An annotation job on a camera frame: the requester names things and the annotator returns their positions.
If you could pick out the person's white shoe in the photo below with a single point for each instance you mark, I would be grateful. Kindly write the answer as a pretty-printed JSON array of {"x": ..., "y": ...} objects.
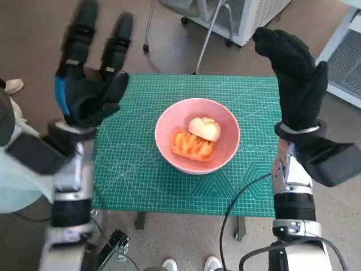
[
  {"x": 212, "y": 264},
  {"x": 169, "y": 265}
]

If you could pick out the pale round bread bun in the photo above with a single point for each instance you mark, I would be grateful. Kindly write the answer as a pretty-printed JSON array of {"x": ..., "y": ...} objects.
[{"x": 204, "y": 128}]

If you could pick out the orange striped bread loaf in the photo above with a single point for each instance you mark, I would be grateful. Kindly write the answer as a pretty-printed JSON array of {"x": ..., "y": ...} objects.
[{"x": 189, "y": 146}]

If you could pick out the green cutting mat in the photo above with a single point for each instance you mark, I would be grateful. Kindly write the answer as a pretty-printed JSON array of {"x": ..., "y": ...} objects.
[{"x": 127, "y": 175}]

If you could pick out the black left hand blue tape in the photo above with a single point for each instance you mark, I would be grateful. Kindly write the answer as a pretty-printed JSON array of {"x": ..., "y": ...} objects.
[{"x": 81, "y": 96}]

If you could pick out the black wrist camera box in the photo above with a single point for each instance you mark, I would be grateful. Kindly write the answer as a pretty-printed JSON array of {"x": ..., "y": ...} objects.
[
  {"x": 36, "y": 153},
  {"x": 332, "y": 166}
]

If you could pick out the pink bowl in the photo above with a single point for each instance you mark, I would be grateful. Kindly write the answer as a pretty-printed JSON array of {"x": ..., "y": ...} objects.
[{"x": 175, "y": 118}]

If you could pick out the grey office chair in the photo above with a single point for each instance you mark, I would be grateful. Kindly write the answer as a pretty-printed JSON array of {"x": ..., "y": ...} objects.
[{"x": 146, "y": 28}]

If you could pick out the dark table leg with caster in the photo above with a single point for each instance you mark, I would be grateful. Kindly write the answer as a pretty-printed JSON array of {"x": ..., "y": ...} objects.
[{"x": 239, "y": 227}]

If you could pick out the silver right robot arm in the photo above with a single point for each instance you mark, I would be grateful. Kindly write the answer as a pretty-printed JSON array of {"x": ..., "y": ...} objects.
[{"x": 293, "y": 206}]

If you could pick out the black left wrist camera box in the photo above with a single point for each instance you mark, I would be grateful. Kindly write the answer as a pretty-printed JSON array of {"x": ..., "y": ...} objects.
[{"x": 36, "y": 153}]

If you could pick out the black metal stand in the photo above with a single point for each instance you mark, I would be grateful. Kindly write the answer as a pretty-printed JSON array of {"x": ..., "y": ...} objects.
[{"x": 114, "y": 245}]

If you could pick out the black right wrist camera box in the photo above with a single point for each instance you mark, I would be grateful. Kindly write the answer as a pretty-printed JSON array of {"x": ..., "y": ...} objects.
[{"x": 332, "y": 166}]

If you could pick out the white cabinet with mesh panel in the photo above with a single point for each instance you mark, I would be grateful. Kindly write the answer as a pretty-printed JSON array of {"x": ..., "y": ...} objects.
[{"x": 344, "y": 65}]

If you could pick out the white cabinet with fine grille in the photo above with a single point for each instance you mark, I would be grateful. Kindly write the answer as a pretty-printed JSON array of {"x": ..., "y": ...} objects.
[{"x": 259, "y": 17}]

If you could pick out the black gloved right hand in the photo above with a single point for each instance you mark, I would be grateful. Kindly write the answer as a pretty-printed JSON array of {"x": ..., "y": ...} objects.
[{"x": 299, "y": 90}]

